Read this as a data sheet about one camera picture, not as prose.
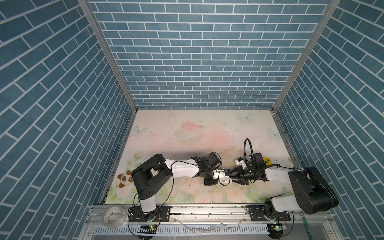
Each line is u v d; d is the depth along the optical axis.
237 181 0.82
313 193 0.44
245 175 0.77
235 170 0.81
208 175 0.73
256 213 0.74
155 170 0.51
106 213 0.71
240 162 0.86
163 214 0.74
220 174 0.74
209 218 0.74
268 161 0.91
